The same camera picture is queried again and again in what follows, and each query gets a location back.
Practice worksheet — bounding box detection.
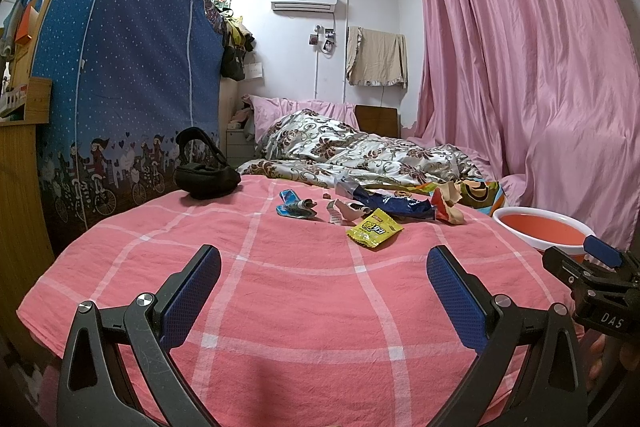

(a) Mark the crumpled brown paper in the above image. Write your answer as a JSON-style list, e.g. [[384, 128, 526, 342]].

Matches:
[[431, 182, 465, 225]]

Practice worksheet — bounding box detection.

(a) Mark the blue green wrapper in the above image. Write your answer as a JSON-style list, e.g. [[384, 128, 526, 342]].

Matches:
[[276, 188, 317, 220]]

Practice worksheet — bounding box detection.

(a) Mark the dark blue snack bag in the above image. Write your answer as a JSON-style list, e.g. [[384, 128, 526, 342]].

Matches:
[[335, 180, 436, 220]]

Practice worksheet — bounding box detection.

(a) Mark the wooden shelf unit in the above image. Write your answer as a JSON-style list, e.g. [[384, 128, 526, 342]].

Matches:
[[1, 0, 54, 364]]

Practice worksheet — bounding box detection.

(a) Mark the pink checked bed sheet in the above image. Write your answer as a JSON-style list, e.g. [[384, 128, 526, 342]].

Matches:
[[17, 176, 570, 426]]

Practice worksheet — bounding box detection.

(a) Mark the person right hand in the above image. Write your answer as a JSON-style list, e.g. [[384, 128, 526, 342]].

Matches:
[[581, 330, 640, 390]]

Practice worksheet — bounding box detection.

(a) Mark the hanging clothes bundle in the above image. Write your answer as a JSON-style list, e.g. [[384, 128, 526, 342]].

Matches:
[[214, 0, 256, 81]]

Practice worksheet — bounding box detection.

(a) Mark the beige hanging towel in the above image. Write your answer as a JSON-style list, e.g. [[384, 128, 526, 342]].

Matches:
[[346, 26, 408, 88]]

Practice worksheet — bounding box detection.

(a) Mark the floral satin quilt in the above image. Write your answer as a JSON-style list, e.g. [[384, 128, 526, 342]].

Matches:
[[239, 109, 482, 188]]

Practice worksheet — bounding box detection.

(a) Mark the wooden headboard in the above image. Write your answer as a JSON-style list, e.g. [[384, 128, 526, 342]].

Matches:
[[355, 105, 400, 138]]

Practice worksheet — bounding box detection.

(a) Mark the blue fabric wardrobe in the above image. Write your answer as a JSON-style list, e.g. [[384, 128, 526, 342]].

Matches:
[[32, 0, 222, 236]]

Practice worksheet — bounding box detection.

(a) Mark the white torn wrapper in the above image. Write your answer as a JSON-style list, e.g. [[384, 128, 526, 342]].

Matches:
[[326, 199, 372, 225]]

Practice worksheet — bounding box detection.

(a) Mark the orange plastic basin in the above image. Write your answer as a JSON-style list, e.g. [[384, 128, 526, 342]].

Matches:
[[492, 207, 594, 262]]

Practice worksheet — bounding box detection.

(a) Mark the black bag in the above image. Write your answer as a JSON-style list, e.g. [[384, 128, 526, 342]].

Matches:
[[174, 127, 241, 200]]

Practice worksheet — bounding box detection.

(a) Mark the wall socket cluster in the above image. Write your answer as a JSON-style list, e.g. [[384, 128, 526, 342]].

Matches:
[[308, 25, 336, 55]]

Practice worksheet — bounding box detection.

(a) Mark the colourful cartoon blanket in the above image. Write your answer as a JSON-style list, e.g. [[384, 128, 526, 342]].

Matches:
[[405, 179, 506, 217]]

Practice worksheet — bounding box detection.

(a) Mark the pink pillow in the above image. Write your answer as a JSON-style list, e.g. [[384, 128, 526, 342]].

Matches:
[[243, 94, 360, 144]]

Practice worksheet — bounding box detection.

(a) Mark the yellow snack packet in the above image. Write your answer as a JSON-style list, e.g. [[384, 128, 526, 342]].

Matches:
[[347, 209, 404, 249]]

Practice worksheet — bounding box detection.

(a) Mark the pink curtain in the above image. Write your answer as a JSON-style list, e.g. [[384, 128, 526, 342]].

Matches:
[[410, 0, 639, 249]]

